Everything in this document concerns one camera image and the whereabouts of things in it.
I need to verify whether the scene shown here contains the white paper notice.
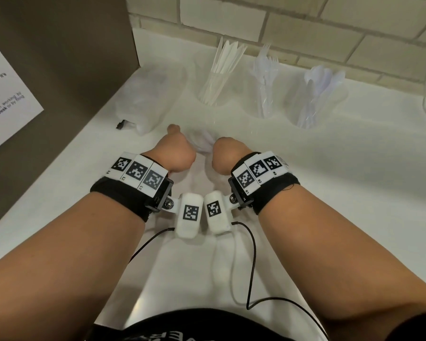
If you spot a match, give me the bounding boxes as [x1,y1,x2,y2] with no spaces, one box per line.
[0,31,44,157]

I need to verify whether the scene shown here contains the person's left forearm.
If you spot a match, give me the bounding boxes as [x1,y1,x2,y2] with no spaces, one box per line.
[0,191,147,341]

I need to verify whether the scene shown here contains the person's right forearm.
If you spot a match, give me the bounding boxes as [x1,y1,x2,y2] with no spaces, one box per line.
[257,183,426,341]

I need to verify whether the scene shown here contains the bundle of mixed white cutlery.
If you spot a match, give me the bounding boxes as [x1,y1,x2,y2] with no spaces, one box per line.
[188,128,216,154]

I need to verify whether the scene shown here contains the black camera cable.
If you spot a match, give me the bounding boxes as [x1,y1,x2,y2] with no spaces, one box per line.
[231,221,330,341]
[127,227,177,264]

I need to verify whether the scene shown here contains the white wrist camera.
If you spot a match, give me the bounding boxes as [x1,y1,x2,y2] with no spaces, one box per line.
[174,193,204,241]
[203,190,233,235]

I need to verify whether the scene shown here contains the brown partition panel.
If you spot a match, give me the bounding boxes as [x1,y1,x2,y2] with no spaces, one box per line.
[0,0,141,235]

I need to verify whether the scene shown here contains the black wristband with marker tags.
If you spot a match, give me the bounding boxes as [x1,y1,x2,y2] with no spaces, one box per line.
[228,151,302,215]
[90,151,175,223]

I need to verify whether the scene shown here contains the person's left hand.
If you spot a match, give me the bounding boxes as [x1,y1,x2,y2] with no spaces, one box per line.
[141,125,196,173]

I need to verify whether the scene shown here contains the person's right hand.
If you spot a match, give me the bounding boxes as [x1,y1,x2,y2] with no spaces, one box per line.
[212,137,253,176]

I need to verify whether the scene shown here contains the bunch of white plastic forks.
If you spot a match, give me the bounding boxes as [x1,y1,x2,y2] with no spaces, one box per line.
[252,44,280,118]

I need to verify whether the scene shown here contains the clear plastic bag of cutlery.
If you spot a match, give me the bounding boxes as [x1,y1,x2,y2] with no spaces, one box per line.
[194,49,235,107]

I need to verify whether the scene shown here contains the black shirt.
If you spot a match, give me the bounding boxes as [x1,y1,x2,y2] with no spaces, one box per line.
[91,308,426,341]

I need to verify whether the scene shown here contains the bunch of white plastic spoons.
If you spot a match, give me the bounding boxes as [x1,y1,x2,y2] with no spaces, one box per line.
[297,65,346,129]

